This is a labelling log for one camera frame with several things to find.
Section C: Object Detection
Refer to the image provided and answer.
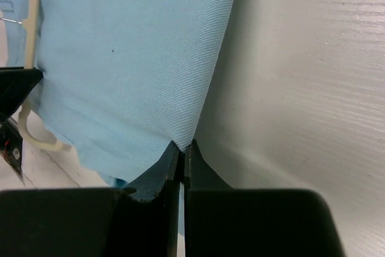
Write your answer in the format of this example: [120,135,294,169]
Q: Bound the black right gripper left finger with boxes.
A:
[1,143,179,256]

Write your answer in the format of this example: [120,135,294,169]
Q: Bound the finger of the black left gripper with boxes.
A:
[0,67,43,119]

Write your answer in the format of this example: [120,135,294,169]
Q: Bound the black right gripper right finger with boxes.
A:
[184,142,345,256]

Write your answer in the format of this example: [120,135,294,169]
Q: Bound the white plastic hanger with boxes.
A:
[1,0,66,152]

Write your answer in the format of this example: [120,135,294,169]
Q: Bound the light blue trousers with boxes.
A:
[0,0,243,237]

